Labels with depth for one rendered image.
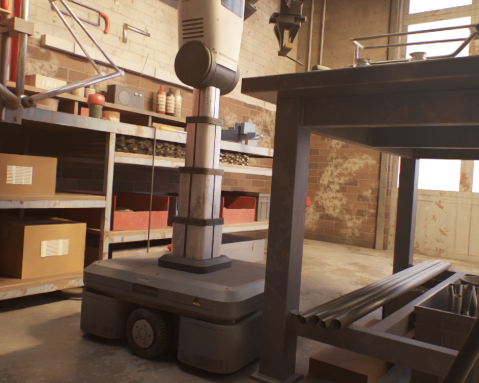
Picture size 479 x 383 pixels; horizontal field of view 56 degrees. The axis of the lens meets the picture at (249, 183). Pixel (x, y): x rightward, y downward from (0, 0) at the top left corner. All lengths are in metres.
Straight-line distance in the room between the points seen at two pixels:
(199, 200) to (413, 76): 0.84
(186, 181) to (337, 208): 3.23
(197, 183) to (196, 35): 0.51
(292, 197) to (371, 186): 3.31
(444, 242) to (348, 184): 1.05
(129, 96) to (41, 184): 1.22
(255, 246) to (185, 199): 1.70
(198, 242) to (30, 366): 0.62
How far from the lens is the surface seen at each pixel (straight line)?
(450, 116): 1.19
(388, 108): 1.23
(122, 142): 2.27
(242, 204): 3.22
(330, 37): 5.05
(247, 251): 3.19
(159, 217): 2.47
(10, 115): 1.93
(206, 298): 1.36
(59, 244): 2.17
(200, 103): 1.65
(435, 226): 4.51
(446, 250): 4.50
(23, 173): 2.04
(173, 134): 2.45
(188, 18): 1.67
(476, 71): 1.08
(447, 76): 1.09
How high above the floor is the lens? 0.59
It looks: level
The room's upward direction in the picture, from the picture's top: 4 degrees clockwise
